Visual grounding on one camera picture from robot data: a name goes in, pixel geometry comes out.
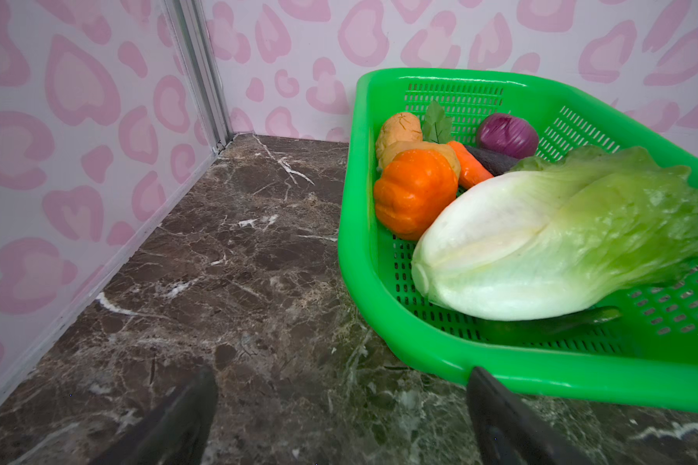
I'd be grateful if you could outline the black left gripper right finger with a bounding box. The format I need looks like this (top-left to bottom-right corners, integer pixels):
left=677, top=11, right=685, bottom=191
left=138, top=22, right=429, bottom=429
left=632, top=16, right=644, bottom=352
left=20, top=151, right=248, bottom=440
left=466, top=367, right=591, bottom=465

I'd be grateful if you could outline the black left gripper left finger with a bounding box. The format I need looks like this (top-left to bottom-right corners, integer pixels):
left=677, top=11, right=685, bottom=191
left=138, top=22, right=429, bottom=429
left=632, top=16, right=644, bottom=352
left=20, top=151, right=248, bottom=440
left=91, top=367, right=218, bottom=464

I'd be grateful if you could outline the orange toy pumpkin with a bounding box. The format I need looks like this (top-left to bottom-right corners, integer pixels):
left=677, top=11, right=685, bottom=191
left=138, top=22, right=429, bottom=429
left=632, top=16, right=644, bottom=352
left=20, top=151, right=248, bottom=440
left=373, top=149, right=458, bottom=240

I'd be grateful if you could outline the green cabbage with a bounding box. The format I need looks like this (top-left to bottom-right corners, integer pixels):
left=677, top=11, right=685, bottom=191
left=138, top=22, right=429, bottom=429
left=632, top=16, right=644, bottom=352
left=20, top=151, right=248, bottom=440
left=411, top=145, right=698, bottom=321

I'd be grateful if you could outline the orange carrot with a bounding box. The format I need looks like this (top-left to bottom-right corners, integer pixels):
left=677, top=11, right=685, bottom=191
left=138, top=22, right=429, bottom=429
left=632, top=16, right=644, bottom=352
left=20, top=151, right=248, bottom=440
left=448, top=141, right=494, bottom=189

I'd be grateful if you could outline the dark purple eggplant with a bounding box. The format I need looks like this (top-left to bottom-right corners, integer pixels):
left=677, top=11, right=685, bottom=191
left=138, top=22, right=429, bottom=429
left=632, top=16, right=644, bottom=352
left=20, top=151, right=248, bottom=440
left=465, top=145, right=519, bottom=176

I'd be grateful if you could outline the purple red onion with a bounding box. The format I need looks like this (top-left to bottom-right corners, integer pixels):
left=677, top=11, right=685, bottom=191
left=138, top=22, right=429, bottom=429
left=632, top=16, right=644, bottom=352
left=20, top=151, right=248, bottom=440
left=476, top=114, right=539, bottom=160

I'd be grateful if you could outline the green leaf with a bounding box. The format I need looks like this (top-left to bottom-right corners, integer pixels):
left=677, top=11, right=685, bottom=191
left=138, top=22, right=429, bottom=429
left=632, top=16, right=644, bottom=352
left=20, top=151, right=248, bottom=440
left=422, top=101, right=453, bottom=145

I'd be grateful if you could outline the brown sweet potato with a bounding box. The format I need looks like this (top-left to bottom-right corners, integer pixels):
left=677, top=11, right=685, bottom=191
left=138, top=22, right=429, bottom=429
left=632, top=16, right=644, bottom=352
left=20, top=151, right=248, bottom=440
left=375, top=112, right=423, bottom=159

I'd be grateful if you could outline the aluminium corner frame post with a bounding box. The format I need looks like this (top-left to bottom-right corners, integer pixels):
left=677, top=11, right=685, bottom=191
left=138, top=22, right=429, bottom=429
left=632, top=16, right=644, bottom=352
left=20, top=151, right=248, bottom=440
left=161, top=0, right=235, bottom=156

